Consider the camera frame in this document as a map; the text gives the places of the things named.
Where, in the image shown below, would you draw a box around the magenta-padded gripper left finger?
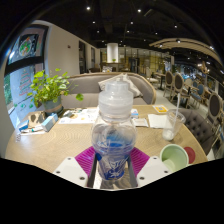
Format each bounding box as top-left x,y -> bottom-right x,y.
52,145 -> 99,189

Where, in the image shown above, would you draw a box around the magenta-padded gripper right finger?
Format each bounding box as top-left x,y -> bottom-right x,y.
126,146 -> 173,189

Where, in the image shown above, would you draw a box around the clear blue-labelled water bottle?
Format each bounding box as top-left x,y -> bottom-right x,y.
90,79 -> 139,190

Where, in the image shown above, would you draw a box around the pale green ceramic mug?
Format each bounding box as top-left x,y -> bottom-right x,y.
159,143 -> 191,174

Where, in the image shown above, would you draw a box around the flat round red coaster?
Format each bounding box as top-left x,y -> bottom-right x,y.
183,146 -> 197,165

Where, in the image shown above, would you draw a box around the white paper napkin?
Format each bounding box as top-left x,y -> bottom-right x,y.
147,113 -> 168,130

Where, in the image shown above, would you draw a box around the clear plastic cup with straw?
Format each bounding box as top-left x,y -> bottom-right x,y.
161,92 -> 187,142

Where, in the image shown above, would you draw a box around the teal white carton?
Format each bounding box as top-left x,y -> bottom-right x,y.
41,113 -> 60,132

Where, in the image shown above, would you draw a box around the printed paper sheets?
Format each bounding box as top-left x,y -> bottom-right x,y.
58,106 -> 100,125

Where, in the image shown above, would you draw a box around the yellow bordered card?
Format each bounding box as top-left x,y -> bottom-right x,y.
152,104 -> 170,115

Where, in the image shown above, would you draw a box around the small blue white box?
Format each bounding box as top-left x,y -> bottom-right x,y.
17,119 -> 30,132

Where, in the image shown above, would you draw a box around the grey curved sofa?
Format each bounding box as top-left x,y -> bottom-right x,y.
61,71 -> 158,110

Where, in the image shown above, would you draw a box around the potted green plant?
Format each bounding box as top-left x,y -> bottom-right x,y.
27,67 -> 85,116

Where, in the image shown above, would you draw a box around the grey white chevron cushion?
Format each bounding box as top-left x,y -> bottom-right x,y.
97,72 -> 144,99

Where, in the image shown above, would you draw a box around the group of dining chairs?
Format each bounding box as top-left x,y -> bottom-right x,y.
162,69 -> 224,143

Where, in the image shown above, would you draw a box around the large decorated window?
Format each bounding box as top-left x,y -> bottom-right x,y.
2,24 -> 50,115

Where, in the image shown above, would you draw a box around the white round column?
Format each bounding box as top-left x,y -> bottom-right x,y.
106,42 -> 120,64

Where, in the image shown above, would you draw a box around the group of ceiling spotlights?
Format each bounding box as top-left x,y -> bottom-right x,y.
84,4 -> 219,51

